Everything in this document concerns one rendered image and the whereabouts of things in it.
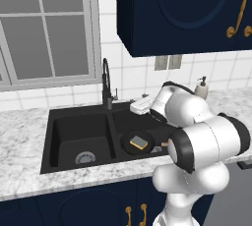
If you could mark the grey dishwasher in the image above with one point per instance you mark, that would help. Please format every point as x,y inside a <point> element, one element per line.
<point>233,197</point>

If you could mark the black double sink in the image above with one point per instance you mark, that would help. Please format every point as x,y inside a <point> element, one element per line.
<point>82,128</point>

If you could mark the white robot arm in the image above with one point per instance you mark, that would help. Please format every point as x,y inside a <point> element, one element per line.
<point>203,138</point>

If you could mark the yellow and grey sponge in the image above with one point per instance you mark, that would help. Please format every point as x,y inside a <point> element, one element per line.
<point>138,142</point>

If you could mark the navy upper cupboard door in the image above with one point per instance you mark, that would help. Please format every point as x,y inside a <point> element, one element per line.
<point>183,10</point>

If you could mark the cream soap dispenser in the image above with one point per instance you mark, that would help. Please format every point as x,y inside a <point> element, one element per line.
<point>201,90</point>

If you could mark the navy lower cupboard door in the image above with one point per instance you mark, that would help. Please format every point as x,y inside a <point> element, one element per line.
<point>147,190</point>
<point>85,203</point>

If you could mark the black tap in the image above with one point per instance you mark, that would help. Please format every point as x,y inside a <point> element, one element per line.
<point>106,85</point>

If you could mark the grey wall socket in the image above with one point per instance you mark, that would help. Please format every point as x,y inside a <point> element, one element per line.
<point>175,62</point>
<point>161,63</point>

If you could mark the grey framed window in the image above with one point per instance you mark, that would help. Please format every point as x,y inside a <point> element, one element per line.
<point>49,30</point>

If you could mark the navy cupboard door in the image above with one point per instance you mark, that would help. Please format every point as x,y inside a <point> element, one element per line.
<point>183,10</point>
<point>85,203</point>
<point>147,190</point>

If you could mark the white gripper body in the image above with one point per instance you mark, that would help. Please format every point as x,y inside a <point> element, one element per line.
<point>141,106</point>

